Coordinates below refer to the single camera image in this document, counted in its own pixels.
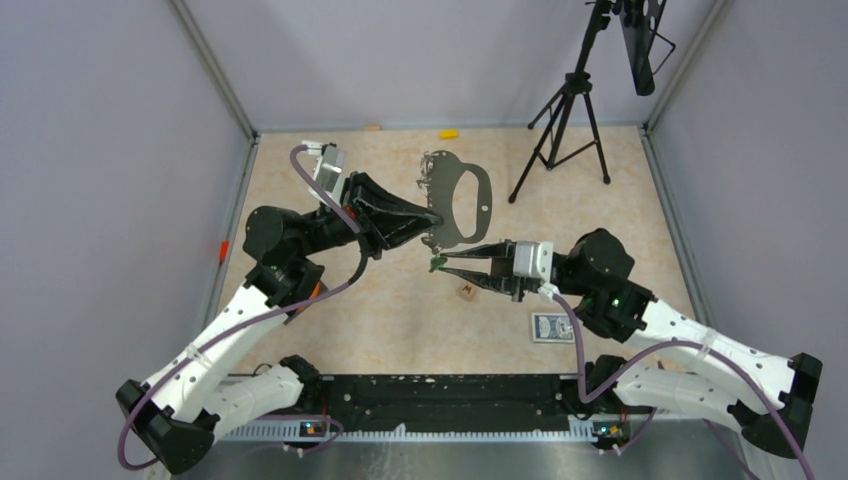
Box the yellow block at back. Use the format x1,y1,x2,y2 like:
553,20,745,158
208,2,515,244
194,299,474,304
439,129,459,140

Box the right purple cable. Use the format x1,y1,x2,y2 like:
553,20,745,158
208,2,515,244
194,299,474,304
549,291,816,480

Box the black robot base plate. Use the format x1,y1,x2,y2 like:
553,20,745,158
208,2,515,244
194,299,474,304
258,354,654,435

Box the green key tag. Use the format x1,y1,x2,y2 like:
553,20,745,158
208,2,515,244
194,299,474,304
429,256,447,273

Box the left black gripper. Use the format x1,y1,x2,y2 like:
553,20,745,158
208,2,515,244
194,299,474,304
295,170,444,259

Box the black tripod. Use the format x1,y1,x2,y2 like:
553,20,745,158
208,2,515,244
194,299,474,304
508,0,678,205

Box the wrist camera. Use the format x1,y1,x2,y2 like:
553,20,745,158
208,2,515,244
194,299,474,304
512,241,560,303
301,140,346,203

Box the metal key holder plate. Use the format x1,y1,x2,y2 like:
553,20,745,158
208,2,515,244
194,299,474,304
417,150,493,252

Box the white slotted cable duct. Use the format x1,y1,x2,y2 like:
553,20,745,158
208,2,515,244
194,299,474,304
220,420,598,446

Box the wooden letter cube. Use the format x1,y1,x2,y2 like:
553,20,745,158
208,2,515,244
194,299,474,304
458,283,478,302

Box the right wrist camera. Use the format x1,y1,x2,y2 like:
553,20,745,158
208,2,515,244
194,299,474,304
512,241,560,303

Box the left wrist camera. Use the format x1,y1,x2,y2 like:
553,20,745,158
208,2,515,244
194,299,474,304
301,140,346,203

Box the blue playing card deck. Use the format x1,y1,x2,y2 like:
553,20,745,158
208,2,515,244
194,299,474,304
530,313,575,344

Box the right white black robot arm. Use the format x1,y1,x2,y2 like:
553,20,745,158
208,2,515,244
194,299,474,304
458,228,822,459

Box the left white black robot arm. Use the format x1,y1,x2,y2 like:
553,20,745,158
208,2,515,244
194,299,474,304
116,173,444,475

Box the orange red wall clip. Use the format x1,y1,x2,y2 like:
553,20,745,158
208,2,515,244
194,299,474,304
218,240,230,262

